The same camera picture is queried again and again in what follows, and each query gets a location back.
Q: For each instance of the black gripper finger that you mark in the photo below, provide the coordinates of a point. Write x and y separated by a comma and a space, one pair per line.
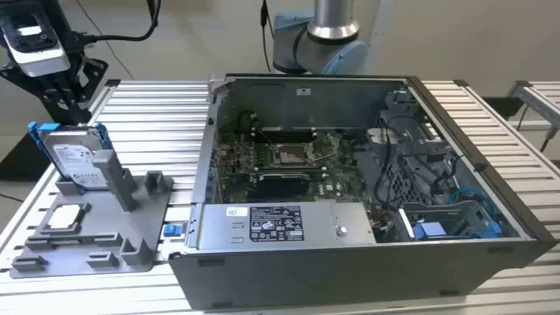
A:
49, 88
94, 75

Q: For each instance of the hard disk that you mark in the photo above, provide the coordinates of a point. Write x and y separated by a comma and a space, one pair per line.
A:
73, 154

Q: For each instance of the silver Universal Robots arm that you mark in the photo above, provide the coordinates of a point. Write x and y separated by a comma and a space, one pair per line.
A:
298, 52

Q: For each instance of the grey disk bay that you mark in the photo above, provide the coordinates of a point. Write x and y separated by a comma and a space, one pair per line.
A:
438, 210

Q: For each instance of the blue empty disk carrier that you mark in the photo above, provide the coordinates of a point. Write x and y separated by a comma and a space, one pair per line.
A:
431, 229

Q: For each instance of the black heatsink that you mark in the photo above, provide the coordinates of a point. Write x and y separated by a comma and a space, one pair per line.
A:
247, 121

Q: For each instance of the silver CPU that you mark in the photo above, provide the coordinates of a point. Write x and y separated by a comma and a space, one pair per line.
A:
66, 216

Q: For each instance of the thin locking lever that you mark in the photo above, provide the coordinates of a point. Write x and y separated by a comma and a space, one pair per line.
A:
267, 136

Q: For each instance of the grey parts rack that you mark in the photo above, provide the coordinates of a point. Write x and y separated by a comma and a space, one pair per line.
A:
101, 229

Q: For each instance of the RAM slot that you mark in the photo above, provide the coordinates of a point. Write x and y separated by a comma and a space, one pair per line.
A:
285, 132
285, 138
289, 168

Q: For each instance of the blue plastic clip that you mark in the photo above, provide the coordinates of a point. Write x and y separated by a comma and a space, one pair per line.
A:
171, 230

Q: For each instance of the CPU socket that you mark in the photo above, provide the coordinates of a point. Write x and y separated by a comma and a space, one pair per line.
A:
291, 154

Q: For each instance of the green motherboard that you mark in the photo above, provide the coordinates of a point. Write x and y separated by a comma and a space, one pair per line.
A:
342, 170

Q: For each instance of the silver power supply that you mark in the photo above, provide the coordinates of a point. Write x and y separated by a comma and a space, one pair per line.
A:
325, 226

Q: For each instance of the open black PC case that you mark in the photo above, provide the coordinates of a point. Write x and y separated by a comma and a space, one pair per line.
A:
306, 279

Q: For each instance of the grey perforated drive cage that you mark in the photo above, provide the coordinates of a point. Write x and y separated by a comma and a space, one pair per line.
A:
407, 183

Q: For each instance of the black box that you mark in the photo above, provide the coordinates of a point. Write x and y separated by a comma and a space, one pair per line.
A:
503, 106

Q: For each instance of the aluminium slatted side table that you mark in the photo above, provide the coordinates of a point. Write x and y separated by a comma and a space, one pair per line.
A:
543, 95

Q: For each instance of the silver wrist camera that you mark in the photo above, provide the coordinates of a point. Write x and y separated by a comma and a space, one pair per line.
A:
39, 55

